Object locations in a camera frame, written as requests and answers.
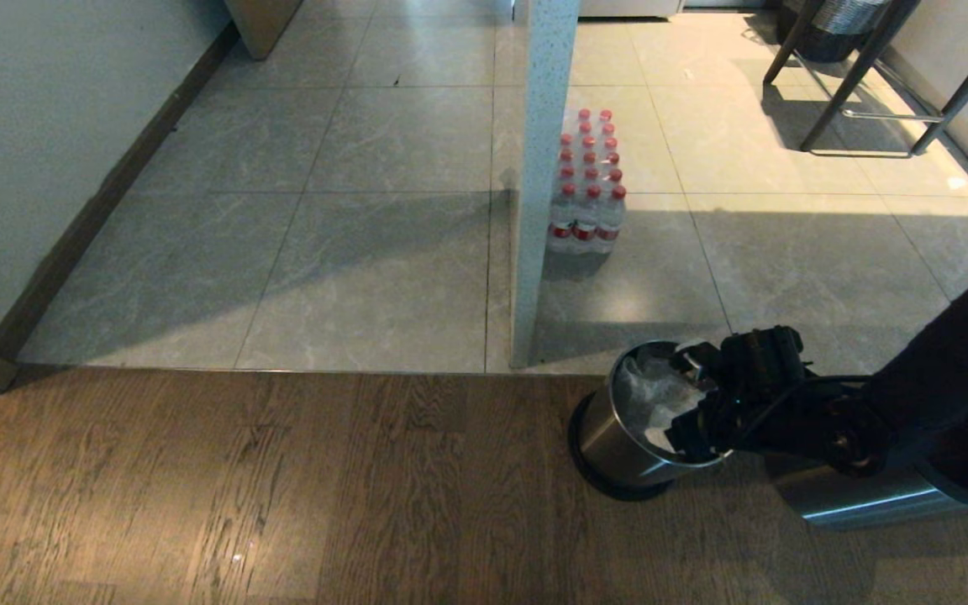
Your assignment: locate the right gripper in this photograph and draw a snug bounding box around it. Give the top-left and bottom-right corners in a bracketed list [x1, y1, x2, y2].
[667, 368, 787, 461]

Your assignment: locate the clear plastic trash bag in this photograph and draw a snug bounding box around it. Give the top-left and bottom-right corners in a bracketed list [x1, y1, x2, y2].
[617, 343, 713, 455]

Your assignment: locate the small steel bin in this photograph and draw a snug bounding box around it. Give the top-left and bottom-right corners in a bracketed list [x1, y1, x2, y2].
[569, 339, 738, 502]

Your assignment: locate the large steel bin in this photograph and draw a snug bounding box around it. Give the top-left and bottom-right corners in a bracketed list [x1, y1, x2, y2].
[765, 402, 968, 529]

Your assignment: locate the shrink-wrapped water bottle pack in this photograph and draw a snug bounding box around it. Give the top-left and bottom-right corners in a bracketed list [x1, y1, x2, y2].
[546, 108, 628, 255]

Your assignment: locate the white speckled pillar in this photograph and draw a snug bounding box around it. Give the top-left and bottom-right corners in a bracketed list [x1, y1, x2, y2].
[508, 0, 581, 370]

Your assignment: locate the dark metal bar stool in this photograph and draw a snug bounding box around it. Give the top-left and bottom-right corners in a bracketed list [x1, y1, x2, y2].
[763, 0, 968, 159]

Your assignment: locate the dark wicker basket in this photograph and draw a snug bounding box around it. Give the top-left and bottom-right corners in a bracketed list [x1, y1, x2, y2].
[777, 0, 893, 64]

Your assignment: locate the beige cabinet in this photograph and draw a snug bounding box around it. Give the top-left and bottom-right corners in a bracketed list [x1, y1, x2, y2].
[224, 0, 305, 61]

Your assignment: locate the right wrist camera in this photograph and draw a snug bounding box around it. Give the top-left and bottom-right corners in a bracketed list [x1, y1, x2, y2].
[719, 325, 809, 389]

